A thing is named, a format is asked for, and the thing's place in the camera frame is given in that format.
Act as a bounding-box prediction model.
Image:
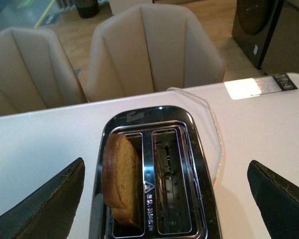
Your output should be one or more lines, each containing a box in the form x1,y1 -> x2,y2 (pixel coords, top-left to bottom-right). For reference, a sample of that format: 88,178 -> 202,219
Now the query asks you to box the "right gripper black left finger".
0,158 -> 85,239

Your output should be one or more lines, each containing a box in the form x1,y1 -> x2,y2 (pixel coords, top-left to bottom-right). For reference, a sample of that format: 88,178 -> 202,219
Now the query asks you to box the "woven storage basket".
74,0 -> 99,18

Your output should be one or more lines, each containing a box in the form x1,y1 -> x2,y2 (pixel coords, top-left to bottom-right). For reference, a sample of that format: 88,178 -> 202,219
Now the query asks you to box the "chrome and cream toaster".
89,106 -> 222,239

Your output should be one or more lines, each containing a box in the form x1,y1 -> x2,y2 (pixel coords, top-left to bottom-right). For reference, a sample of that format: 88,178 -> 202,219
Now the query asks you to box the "black table label card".
250,73 -> 299,97

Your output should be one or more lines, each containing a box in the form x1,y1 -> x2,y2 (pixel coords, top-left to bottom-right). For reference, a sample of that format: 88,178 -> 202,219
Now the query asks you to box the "beige chair on left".
0,27 -> 88,117

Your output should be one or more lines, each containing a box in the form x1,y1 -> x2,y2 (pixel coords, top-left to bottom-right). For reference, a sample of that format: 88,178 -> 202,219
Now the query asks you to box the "brown bread slice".
101,133 -> 143,229

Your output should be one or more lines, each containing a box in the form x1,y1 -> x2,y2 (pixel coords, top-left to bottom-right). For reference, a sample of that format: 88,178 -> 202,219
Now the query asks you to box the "beige chair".
86,4 -> 225,102
0,27 -> 88,117

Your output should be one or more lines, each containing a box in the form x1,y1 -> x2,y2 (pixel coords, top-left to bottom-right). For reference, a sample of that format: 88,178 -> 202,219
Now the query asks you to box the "beige chair on right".
86,4 -> 225,102

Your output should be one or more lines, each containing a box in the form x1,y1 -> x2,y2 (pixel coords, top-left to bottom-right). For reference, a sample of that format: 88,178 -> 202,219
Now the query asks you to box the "dark front-load washing machine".
232,0 -> 284,69

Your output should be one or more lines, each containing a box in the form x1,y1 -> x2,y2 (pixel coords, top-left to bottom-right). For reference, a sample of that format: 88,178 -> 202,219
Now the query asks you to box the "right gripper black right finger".
247,160 -> 299,239

